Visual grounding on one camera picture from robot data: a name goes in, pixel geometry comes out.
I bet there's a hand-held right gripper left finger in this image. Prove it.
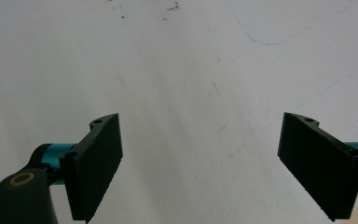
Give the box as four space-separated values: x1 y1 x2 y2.
59 113 124 224

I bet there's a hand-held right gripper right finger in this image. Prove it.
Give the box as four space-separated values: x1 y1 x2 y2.
277 112 358 222

